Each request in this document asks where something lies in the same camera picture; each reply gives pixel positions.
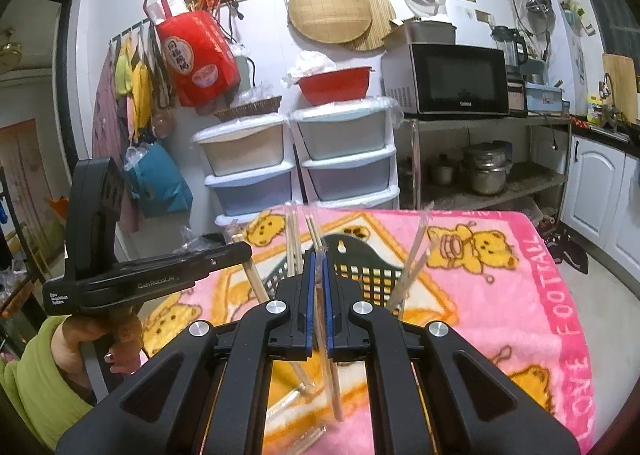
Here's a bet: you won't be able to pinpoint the blender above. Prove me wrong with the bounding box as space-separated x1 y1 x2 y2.
491 25 529 69

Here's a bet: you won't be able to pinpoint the dark cloth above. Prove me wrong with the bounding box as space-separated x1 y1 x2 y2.
542 225 592 276

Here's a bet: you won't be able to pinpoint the silver box appliance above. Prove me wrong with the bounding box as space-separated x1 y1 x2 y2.
382 18 457 47

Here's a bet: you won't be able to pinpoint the red plastic basin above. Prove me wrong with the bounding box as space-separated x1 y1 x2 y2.
298 66 374 106

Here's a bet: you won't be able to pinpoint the red hanging bag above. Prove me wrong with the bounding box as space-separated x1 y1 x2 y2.
144 0 242 109

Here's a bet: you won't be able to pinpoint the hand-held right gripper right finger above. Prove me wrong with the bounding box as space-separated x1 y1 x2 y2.
322 251 583 455

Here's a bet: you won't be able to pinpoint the dark small appliance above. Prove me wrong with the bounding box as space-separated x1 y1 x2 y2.
506 66 529 117

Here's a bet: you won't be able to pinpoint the stacked steel pots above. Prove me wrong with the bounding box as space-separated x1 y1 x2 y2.
462 141 514 196

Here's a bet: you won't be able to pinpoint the white kitchen cabinet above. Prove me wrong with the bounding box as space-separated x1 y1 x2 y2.
557 132 640 262

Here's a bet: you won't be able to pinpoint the patterned curtain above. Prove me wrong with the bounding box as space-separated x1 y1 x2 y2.
0 119 67 263

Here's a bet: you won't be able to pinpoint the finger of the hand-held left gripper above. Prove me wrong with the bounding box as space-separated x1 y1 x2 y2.
115 241 253 286

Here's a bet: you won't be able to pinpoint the black microwave oven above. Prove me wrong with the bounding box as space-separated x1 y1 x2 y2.
381 42 511 117

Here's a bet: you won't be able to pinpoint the round bamboo mat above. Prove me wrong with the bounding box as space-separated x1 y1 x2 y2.
345 0 399 52

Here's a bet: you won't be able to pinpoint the round bamboo tray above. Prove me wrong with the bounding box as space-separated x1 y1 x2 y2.
287 0 374 44

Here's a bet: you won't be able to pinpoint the white plastic bag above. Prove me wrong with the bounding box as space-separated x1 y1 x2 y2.
281 50 337 87

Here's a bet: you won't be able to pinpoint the wooden cutting board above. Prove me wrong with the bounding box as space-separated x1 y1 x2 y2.
601 53 639 125

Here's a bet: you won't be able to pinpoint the steel pot lid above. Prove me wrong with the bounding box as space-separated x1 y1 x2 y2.
525 0 554 36

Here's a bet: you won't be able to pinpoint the yellow hanging cloths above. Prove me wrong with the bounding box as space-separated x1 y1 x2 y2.
115 35 152 132

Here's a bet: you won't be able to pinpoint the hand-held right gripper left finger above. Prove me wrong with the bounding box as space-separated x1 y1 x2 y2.
55 251 317 455

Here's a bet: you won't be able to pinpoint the metal shelf rack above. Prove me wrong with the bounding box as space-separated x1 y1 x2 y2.
397 114 574 217

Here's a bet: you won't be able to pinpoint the mauve hanging towel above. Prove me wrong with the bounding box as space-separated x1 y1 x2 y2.
91 42 121 177

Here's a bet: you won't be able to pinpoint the wicker basket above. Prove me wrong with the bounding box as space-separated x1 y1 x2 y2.
214 95 284 122

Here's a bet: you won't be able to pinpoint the pink bear printed blanket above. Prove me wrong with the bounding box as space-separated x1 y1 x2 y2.
132 208 593 455

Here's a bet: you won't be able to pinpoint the wooden chopsticks pair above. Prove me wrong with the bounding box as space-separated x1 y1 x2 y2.
304 215 329 257
231 232 271 306
267 360 321 418
312 280 347 423
386 212 437 313
284 202 304 281
284 424 332 454

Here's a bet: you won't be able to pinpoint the metal faucet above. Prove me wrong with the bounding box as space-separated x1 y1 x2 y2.
597 72 632 137

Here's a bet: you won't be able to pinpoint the plastic drawer cabinet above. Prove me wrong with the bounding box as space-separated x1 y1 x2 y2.
192 111 297 228
290 96 404 211

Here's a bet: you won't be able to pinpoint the person's left hand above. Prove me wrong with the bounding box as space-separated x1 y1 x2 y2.
50 312 146 378

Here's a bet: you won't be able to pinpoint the small steel kettle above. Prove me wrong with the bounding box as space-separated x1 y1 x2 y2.
431 152 455 186

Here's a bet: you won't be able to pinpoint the clear plastic bag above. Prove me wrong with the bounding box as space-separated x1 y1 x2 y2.
172 225 217 256

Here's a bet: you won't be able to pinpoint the blue bag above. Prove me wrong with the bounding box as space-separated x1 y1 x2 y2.
124 141 194 219

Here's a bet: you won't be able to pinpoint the light blue appliance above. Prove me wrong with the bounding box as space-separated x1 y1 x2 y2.
525 82 567 117

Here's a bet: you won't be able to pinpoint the dark green plastic utensil basket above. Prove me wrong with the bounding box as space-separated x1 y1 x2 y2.
257 233 408 321

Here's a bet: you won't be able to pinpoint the person's left forearm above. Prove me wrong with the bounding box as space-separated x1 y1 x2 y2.
0 315 98 452

